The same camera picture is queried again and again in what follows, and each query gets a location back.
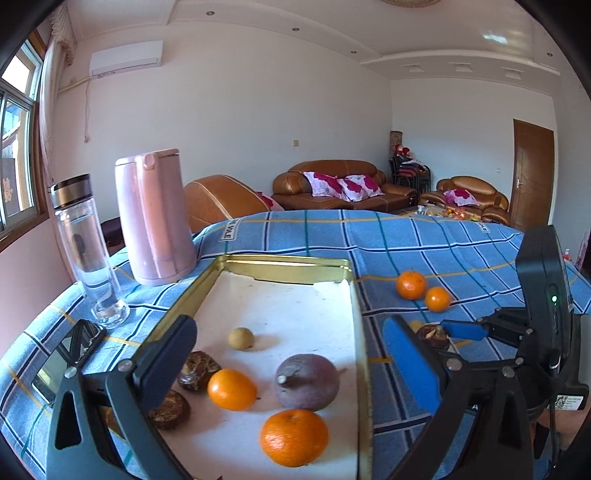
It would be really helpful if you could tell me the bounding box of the brown leather armchair near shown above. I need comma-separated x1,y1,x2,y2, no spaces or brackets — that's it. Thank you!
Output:
183,175,283,233

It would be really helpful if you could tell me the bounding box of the pink pillow on armchair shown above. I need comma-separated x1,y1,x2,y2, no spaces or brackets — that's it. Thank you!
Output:
444,188,481,207

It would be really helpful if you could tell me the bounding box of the large orange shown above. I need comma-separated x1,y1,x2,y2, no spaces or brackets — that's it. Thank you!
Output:
207,369,257,411

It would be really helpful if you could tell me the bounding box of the small tan longan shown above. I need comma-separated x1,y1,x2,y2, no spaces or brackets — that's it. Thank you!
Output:
409,320,425,332

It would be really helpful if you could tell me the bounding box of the brown leather armchair far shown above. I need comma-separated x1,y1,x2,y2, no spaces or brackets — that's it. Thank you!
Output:
419,176,510,226

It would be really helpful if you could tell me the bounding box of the clear glass water bottle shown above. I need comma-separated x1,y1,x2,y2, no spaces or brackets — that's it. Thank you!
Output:
49,174,129,329

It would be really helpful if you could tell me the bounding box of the purple passion fruit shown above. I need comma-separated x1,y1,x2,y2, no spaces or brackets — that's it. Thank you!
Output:
273,354,341,411

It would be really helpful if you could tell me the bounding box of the orange in tray front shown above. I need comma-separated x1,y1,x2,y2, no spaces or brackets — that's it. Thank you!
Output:
259,409,329,468

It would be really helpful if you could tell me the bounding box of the brown leather armchair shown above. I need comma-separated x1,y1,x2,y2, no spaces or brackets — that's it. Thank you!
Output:
419,176,510,226
183,175,283,233

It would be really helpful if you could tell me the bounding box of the window with frame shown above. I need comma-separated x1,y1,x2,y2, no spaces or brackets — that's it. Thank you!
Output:
1,30,48,250

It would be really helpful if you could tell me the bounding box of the dark brown mangosteen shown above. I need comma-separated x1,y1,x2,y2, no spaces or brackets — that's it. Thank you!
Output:
177,351,221,392

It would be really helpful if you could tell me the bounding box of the pink floral pillow left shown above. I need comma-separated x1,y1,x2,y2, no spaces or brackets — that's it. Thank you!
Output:
304,171,349,202

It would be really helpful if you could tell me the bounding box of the brown leather sofa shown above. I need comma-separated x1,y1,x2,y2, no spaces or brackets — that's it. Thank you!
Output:
273,159,419,213

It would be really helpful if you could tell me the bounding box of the pink floral pillow right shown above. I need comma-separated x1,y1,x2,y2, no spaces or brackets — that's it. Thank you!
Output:
339,174,384,202

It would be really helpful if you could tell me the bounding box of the longan in tray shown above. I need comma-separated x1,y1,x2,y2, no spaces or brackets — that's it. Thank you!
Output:
228,327,256,350

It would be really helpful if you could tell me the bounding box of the dark shelf with items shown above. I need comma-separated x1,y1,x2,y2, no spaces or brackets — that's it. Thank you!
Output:
389,131,432,193

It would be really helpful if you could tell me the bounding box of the blue plaid tablecloth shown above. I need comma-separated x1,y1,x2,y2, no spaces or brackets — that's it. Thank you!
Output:
1,210,523,479

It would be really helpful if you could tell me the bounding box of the woven ceiling lamp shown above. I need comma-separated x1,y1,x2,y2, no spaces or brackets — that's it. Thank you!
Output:
382,0,441,9

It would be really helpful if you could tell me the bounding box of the black smartphone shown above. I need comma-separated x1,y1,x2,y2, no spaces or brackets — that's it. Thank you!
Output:
32,319,106,406

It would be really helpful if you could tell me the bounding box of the white curtain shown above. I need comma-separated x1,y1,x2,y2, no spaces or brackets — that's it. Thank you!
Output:
39,3,77,170

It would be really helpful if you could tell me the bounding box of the small tangerine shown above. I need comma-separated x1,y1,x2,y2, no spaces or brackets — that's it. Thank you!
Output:
396,270,428,301

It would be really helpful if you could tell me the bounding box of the coffee table with snacks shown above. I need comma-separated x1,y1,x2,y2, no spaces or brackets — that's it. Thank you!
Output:
415,205,482,222

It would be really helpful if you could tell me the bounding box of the brown wooden door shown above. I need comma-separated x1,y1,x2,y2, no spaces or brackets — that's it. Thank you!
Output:
510,119,555,231

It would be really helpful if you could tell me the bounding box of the pink floral pillow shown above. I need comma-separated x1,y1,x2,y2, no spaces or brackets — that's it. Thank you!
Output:
339,174,384,202
304,171,349,202

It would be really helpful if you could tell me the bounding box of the white air conditioner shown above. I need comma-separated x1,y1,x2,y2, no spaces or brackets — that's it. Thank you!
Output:
89,40,163,78

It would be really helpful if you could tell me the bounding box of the pink electric kettle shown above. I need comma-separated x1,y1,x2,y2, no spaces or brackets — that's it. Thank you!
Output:
114,148,197,286

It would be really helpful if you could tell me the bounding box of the smaller tangerine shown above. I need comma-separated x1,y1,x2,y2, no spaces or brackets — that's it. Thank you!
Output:
425,286,452,313

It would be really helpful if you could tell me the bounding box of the gold metal tray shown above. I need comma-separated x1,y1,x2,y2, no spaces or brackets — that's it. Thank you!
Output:
148,254,372,479

